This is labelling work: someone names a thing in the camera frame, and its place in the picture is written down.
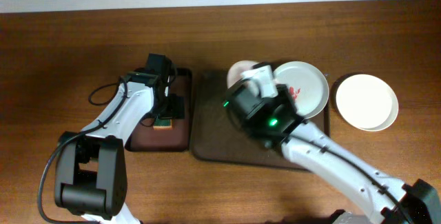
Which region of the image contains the green and orange sponge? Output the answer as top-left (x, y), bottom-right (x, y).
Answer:
top-left (152, 119), bottom-right (172, 130)

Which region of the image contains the pink plate with red stain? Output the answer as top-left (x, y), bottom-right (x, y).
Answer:
top-left (227, 60), bottom-right (257, 88)

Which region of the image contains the pale green stained plate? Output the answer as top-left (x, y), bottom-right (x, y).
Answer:
top-left (274, 61), bottom-right (329, 119)

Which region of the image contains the cream plate with red stain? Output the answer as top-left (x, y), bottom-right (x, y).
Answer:
top-left (335, 74), bottom-right (399, 132)

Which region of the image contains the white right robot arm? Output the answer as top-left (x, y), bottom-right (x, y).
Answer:
top-left (223, 61), bottom-right (440, 223)

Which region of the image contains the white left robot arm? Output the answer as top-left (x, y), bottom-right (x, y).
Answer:
top-left (48, 72), bottom-right (176, 223)

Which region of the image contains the small black water tray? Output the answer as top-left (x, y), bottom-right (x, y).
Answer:
top-left (125, 68), bottom-right (192, 152)

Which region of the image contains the large brown serving tray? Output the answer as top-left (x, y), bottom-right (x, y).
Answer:
top-left (189, 69), bottom-right (331, 172)

